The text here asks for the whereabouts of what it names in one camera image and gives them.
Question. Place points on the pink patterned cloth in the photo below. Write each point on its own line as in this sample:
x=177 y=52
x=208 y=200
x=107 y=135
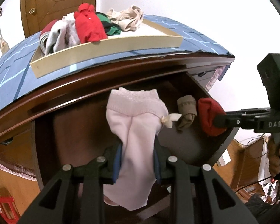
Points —
x=215 y=79
x=14 y=171

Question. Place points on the beige curtain tassel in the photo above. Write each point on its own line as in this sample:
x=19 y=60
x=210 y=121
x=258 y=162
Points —
x=4 y=44

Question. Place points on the shallow cardboard tray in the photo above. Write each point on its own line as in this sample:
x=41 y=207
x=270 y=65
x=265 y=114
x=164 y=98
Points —
x=107 y=49

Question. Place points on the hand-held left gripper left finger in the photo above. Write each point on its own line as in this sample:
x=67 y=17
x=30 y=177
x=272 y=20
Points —
x=116 y=165

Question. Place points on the green and black underwear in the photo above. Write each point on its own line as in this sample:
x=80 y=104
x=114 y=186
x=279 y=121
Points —
x=113 y=31

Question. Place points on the dark wooden desk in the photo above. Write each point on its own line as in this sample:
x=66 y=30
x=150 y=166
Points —
x=84 y=86

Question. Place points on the blue checked tablecloth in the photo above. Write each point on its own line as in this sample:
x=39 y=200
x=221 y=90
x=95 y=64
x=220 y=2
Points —
x=14 y=74

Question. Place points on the small red underwear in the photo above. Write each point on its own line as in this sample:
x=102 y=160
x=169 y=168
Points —
x=207 y=114

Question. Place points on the brown wooden door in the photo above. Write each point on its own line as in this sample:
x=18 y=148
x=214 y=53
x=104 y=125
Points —
x=56 y=0

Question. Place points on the brass door knob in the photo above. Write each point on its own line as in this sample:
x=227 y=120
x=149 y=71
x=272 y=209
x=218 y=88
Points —
x=32 y=11

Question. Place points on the pink sock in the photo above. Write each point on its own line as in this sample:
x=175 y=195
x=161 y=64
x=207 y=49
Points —
x=133 y=126

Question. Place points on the beige lace underwear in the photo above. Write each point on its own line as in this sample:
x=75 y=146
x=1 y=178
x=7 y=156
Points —
x=128 y=21

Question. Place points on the olive brown underwear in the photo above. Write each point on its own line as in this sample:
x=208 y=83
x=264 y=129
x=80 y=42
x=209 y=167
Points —
x=186 y=107

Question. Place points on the white and pink underwear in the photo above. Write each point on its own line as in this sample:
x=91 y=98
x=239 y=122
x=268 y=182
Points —
x=71 y=32

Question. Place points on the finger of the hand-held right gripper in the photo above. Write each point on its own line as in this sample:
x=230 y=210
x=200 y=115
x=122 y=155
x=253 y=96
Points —
x=238 y=121

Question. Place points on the wide desk drawer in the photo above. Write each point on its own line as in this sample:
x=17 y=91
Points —
x=72 y=126

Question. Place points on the small side drawer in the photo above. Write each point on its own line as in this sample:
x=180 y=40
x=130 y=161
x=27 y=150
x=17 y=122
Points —
x=200 y=74
x=18 y=144

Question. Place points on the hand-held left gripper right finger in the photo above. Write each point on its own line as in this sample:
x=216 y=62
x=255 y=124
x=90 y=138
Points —
x=157 y=165

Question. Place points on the large bright red underwear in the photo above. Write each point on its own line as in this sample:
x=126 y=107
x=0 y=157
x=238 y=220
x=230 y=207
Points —
x=88 y=28

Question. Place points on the red plastic stool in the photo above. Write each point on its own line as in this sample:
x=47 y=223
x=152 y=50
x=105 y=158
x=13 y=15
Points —
x=4 y=212

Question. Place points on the metal wall hook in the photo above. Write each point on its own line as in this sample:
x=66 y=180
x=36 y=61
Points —
x=0 y=10

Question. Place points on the person's right hand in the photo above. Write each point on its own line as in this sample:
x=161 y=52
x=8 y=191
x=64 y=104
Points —
x=273 y=158

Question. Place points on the maroon underwear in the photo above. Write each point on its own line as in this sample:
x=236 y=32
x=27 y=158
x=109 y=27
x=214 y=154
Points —
x=49 y=26

